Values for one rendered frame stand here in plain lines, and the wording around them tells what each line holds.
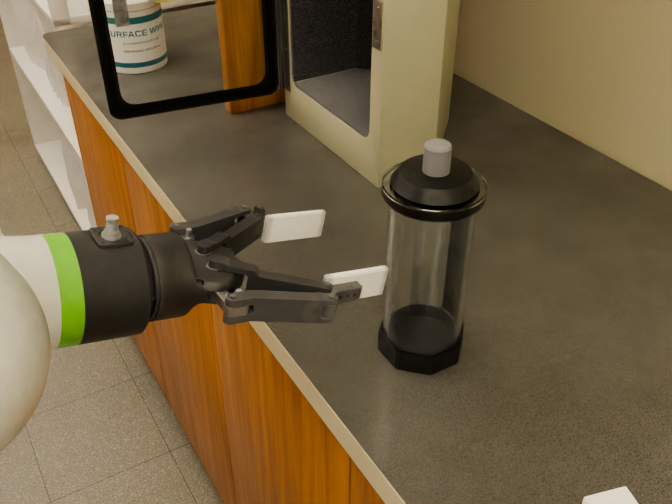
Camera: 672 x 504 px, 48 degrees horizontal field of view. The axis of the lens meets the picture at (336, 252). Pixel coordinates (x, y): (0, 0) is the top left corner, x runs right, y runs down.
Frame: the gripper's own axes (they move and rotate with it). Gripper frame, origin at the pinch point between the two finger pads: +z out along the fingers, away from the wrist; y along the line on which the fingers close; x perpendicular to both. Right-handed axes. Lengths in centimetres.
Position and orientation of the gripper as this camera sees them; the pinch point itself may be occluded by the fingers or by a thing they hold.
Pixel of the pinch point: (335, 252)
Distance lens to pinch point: 74.7
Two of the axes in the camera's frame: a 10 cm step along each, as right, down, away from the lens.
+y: -5.2, -5.0, 6.9
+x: -1.9, 8.6, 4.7
